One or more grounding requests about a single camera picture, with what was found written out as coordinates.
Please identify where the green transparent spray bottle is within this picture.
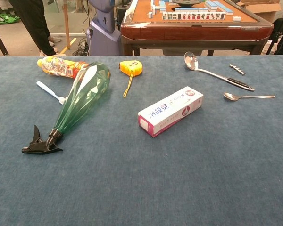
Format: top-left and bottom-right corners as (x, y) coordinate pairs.
(21, 61), (111, 155)

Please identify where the light blue toothbrush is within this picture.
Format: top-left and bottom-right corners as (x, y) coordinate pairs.
(36, 81), (68, 105)

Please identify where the orange labelled drink bottle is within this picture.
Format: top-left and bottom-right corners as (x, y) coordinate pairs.
(37, 56), (89, 80)

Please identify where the black tripod stand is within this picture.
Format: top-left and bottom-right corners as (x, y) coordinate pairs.
(266, 0), (283, 55)

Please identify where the white pink toothpaste box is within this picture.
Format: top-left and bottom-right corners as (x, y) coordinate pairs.
(138, 86), (204, 138)

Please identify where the yellow tape measure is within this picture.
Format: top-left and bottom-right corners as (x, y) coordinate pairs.
(119, 60), (143, 98)

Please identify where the blue table cloth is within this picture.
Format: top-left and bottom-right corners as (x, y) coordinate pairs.
(0, 55), (283, 226)

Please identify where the steel ladle black grip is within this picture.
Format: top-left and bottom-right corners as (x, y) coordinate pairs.
(183, 51), (255, 92)

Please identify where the small steel spoon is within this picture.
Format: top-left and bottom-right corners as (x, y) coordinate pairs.
(223, 92), (276, 102)

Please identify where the brown mahjong table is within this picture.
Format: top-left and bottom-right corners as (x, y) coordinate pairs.
(120, 0), (275, 57)

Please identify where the short ridged metal rod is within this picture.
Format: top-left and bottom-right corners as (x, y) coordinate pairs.
(228, 64), (247, 76)

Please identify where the wooden pole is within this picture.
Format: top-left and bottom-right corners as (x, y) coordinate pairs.
(62, 0), (71, 50)

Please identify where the dark round dish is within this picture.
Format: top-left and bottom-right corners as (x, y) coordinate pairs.
(172, 0), (202, 7)

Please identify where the person in black trousers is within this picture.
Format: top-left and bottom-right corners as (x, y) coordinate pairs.
(8, 0), (67, 57)

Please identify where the white plastic crate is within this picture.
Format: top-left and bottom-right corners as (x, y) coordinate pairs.
(265, 40), (278, 55)

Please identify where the cardboard box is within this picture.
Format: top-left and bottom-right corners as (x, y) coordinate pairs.
(235, 0), (283, 23)

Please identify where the green bag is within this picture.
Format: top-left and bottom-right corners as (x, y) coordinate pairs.
(0, 13), (21, 26)

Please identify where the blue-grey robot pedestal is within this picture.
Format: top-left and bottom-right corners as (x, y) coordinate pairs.
(86, 0), (122, 57)

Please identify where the black floor cable bundle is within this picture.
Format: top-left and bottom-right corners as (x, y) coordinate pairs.
(72, 39), (89, 57)

